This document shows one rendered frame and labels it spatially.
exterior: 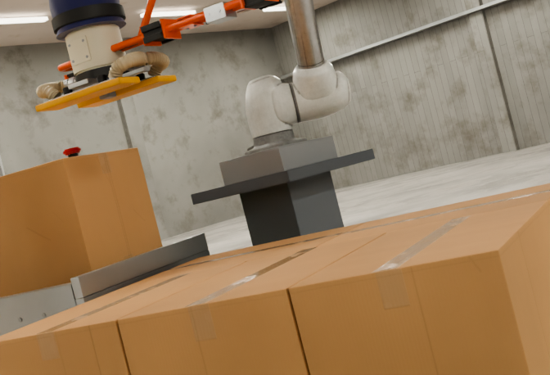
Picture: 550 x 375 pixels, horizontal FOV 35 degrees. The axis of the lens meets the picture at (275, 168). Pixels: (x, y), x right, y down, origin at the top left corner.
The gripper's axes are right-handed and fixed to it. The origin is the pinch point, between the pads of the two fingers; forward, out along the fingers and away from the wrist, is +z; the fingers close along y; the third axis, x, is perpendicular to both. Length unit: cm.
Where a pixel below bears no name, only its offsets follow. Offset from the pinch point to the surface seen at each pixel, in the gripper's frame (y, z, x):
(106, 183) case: 4, 43, -66
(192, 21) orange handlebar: 3.9, 4.4, -21.0
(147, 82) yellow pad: -3.3, 15.6, -46.7
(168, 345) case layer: 78, 80, 1
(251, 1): 4.3, 4.8, -0.6
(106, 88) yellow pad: 15, 16, -48
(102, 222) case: 11, 54, -66
